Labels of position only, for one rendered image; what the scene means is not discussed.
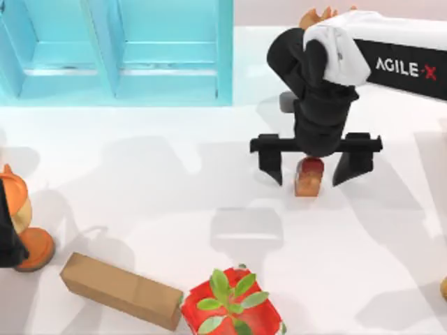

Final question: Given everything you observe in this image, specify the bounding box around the orange trophy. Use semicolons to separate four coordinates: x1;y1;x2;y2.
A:
298;4;358;30
0;163;57;273

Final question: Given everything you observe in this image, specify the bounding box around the brown bread loaf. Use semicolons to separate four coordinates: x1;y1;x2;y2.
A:
294;156;326;198

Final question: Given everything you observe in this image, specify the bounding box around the red pot with green plant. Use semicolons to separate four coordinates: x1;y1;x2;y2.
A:
179;263;288;335

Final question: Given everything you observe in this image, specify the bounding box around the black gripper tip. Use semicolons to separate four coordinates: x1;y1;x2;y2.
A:
0;177;31;270

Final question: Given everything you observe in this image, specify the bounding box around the pale grey rounded box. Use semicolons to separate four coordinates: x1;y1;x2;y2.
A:
278;91;297;114

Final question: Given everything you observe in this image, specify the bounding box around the brown cardboard box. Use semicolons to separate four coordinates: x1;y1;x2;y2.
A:
59;251;184;331

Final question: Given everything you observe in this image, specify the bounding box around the light blue rack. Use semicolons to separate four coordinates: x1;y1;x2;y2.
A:
0;0;234;107

